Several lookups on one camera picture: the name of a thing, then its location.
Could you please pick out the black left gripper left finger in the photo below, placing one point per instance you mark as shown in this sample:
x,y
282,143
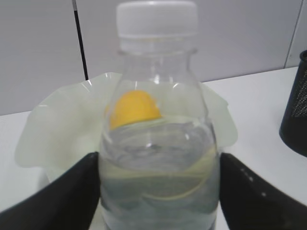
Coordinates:
x,y
68,203

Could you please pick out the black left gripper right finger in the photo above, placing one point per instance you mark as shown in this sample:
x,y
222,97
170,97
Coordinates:
x,y
249,202

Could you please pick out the clear water bottle green label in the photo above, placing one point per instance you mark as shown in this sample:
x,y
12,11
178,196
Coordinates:
x,y
156,43

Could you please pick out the yellow mango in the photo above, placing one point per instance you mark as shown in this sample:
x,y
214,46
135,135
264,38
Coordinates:
x,y
133,107

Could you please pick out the pale green wavy glass plate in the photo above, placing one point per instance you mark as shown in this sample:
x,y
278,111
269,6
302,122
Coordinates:
x,y
67,125

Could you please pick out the black mesh pen holder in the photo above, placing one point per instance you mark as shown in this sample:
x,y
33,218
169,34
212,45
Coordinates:
x,y
293,129

